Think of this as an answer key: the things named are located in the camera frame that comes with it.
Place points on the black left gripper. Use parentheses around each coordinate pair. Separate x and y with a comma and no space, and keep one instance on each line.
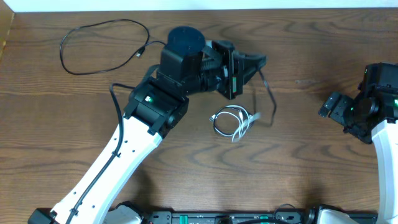
(234,66)

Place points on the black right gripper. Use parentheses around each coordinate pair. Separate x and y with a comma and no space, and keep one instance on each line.
(337,114)

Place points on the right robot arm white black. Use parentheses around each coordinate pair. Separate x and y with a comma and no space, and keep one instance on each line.
(380,81)

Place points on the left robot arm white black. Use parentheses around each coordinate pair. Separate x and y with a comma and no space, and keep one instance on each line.
(189,64)

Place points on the brown cardboard panel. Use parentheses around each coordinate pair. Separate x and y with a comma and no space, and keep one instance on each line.
(6,19)

